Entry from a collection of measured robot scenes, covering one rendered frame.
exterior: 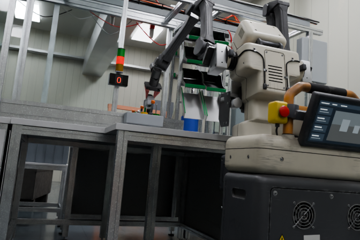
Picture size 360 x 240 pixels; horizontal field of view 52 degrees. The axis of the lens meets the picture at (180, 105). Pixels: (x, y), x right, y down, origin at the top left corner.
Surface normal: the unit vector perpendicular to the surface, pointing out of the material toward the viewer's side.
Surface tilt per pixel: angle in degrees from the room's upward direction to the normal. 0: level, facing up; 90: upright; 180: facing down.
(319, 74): 90
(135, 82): 90
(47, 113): 90
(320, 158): 90
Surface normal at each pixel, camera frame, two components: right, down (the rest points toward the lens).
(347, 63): -0.94, -0.13
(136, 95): 0.34, -0.13
